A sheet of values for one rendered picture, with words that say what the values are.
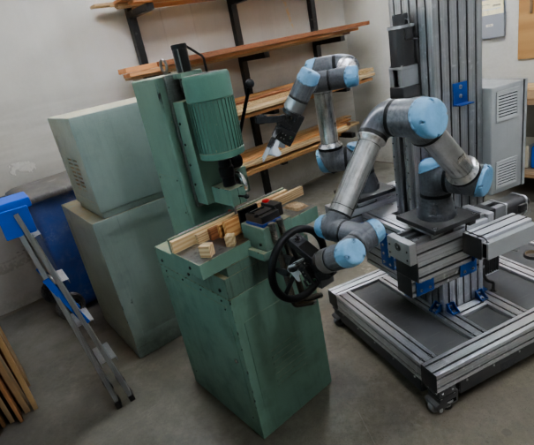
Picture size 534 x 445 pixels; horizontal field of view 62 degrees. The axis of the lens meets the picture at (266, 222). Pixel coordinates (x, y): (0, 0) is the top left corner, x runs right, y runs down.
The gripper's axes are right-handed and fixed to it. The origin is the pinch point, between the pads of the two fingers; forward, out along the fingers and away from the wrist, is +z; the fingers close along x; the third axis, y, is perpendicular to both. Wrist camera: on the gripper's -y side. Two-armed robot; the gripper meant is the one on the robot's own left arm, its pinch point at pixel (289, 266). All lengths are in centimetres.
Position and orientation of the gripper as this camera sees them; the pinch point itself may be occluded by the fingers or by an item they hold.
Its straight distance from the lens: 149.3
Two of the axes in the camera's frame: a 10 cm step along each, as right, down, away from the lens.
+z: -4.2, 2.5, 8.7
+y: 5.3, 8.5, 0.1
